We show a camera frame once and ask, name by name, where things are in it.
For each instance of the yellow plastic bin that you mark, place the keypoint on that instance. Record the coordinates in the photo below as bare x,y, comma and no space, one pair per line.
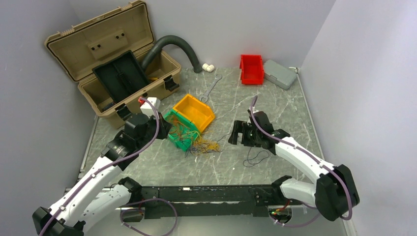
197,112

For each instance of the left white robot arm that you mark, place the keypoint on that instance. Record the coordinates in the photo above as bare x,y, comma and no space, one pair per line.
82,207

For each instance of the silver open-end wrench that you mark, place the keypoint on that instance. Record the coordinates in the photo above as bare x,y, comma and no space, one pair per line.
205,96

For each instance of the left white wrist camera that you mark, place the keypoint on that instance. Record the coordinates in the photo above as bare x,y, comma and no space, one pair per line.
145,107

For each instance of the black toolbox tray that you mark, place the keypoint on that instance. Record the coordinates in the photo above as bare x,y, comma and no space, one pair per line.
122,76

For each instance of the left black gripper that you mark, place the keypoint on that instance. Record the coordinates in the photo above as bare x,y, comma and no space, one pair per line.
163,127

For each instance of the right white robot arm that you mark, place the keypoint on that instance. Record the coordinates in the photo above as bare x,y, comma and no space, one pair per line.
331,190

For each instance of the red plastic bin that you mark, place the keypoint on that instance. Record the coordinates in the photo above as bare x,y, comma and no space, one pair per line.
252,71

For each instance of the tan plastic toolbox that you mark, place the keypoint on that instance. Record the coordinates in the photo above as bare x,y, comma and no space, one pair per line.
104,39

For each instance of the green plastic bin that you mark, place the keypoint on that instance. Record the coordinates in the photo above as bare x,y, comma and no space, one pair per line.
183,132

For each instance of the white pipe fitting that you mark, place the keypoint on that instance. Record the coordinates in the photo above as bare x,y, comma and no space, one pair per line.
208,67

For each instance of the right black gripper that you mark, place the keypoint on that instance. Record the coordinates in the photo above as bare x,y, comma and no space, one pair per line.
242,127

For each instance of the grey plastic case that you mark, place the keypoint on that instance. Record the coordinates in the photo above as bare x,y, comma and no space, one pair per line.
279,75

